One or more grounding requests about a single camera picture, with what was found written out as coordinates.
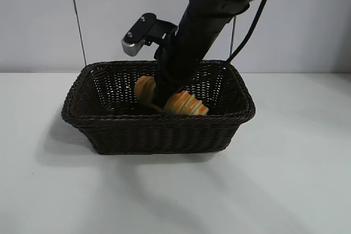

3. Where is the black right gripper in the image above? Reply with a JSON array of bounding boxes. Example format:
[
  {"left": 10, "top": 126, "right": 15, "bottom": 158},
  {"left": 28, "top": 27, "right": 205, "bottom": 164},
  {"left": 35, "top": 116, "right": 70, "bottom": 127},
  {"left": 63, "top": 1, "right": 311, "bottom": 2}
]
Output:
[{"left": 151, "top": 2, "right": 234, "bottom": 111}]

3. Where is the long striped bread roll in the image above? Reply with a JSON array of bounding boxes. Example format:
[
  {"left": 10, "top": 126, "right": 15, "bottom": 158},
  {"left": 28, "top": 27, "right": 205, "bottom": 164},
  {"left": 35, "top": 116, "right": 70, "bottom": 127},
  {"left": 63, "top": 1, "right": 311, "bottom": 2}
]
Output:
[{"left": 134, "top": 75, "right": 209, "bottom": 116}]

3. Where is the dark brown wicker basket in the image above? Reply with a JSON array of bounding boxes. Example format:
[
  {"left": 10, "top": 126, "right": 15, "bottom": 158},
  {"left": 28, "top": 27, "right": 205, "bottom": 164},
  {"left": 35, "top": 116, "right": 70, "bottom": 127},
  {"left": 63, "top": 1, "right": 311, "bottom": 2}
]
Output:
[{"left": 60, "top": 60, "right": 256, "bottom": 156}]

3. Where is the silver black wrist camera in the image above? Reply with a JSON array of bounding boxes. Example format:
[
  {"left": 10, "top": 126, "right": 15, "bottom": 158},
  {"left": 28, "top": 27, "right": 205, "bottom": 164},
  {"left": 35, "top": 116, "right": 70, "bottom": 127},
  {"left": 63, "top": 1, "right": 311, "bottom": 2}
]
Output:
[{"left": 120, "top": 13, "right": 179, "bottom": 58}]

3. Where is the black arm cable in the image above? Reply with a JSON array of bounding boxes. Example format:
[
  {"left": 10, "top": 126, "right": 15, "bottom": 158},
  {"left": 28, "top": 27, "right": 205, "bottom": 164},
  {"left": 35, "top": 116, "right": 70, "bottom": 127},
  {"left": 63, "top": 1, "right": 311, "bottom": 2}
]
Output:
[{"left": 225, "top": 0, "right": 278, "bottom": 65}]

